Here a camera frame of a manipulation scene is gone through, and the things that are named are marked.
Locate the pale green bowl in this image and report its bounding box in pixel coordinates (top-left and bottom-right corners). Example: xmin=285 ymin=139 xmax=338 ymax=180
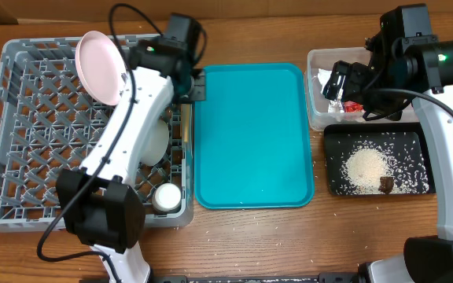
xmin=140 ymin=119 xmax=169 ymax=166

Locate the red snack wrapper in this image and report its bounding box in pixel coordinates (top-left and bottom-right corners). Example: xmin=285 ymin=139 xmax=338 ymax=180
xmin=343 ymin=101 xmax=364 ymax=113

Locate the large white plate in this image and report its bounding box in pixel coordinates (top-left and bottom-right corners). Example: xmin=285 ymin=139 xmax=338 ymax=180
xmin=75 ymin=31 xmax=127 ymax=106

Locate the teal plastic tray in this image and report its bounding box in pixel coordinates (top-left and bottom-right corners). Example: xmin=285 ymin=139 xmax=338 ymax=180
xmin=193 ymin=63 xmax=315 ymax=209

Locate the black waste tray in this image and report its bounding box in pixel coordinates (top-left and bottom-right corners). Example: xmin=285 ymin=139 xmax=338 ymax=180
xmin=322 ymin=122 xmax=436 ymax=197

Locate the white napkin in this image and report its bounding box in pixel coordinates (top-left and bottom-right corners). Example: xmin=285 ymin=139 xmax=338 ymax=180
xmin=318 ymin=68 xmax=344 ymax=112

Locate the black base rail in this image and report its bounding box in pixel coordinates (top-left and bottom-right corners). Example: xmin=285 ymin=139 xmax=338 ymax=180
xmin=149 ymin=272 xmax=368 ymax=283

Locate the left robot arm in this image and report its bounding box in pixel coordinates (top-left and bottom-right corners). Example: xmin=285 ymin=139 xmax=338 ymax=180
xmin=56 ymin=13 xmax=206 ymax=282

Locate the white paper cup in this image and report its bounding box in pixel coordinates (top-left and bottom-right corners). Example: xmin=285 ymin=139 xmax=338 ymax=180
xmin=151 ymin=183 xmax=182 ymax=214

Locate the brown food chunk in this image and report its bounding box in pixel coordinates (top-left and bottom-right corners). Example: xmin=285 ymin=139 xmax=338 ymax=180
xmin=379 ymin=176 xmax=395 ymax=194

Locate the grey dishwasher rack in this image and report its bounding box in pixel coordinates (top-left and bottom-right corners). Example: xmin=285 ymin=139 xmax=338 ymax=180
xmin=0 ymin=35 xmax=193 ymax=232

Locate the pile of white rice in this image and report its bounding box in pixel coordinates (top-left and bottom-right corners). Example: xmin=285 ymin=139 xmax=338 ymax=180
xmin=330 ymin=133 xmax=432 ymax=196

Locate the clear plastic bin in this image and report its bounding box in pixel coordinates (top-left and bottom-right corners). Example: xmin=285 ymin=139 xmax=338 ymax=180
xmin=304 ymin=46 xmax=420 ymax=132

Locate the wooden chopstick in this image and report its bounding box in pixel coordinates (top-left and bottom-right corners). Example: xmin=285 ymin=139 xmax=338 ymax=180
xmin=181 ymin=104 xmax=191 ymax=143

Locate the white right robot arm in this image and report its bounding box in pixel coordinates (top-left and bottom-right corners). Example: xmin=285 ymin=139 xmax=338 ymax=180
xmin=323 ymin=3 xmax=453 ymax=282

